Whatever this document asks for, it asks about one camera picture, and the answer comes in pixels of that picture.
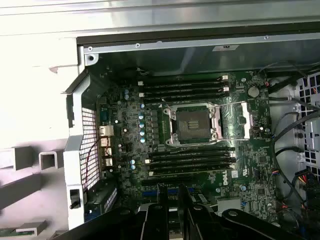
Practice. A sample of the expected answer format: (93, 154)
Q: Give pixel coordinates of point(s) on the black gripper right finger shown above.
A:
(197, 222)

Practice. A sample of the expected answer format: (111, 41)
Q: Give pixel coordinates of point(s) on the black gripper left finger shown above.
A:
(155, 220)

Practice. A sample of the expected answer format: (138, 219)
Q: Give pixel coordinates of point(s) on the blue expansion slot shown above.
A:
(150, 193)

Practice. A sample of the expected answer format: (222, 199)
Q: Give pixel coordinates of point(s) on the black RAM slot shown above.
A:
(192, 171)
(185, 78)
(192, 156)
(180, 95)
(192, 150)
(180, 84)
(192, 163)
(185, 89)

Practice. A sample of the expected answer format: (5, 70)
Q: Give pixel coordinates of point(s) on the CPU socket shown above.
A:
(192, 122)

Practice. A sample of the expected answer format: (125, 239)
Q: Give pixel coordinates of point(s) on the small cylindrical capacitor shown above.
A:
(142, 140)
(142, 105)
(142, 132)
(140, 116)
(141, 124)

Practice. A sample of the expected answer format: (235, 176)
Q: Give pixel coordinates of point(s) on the green motherboard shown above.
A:
(250, 160)

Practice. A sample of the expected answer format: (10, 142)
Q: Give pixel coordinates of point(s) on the silver rear port stack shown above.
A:
(106, 131)

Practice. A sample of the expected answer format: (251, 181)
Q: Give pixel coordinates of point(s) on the metal socket cover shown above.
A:
(246, 130)

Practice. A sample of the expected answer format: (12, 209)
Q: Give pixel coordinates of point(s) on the silver coin battery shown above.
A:
(253, 91)

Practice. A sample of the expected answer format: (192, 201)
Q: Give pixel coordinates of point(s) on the green RAM stick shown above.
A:
(12, 231)

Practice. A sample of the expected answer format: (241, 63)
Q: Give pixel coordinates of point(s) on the perforated metal disk bay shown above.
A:
(312, 135)

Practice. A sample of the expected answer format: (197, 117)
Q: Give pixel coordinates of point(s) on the white parts rack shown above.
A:
(32, 112)

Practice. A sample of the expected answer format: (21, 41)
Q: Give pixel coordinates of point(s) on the open PC case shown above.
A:
(175, 56)

